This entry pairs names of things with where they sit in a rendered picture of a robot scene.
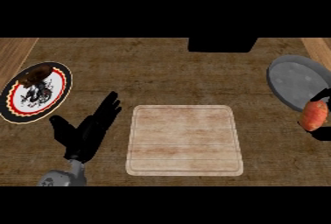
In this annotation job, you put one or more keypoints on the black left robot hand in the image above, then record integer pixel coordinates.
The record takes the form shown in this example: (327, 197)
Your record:
(87, 131)

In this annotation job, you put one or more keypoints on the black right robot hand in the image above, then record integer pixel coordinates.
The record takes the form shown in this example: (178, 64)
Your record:
(322, 134)

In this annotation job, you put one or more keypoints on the orange squash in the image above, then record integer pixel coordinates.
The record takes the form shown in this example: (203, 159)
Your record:
(314, 115)

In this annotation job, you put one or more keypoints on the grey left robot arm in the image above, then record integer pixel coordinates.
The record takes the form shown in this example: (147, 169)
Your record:
(64, 177)

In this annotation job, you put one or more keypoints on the grey pan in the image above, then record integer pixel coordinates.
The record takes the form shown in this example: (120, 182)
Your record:
(297, 81)

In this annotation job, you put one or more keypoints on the pale wooden cutting board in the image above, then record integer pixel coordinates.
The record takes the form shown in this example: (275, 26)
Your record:
(184, 140)

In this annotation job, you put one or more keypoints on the black rimmed patterned plate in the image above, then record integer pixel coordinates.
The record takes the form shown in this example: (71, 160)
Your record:
(36, 92)

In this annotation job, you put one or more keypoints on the brown food item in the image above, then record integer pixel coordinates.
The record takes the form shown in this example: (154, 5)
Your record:
(36, 75)

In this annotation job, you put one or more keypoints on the black box appliance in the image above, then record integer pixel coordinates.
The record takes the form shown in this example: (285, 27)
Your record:
(222, 45)

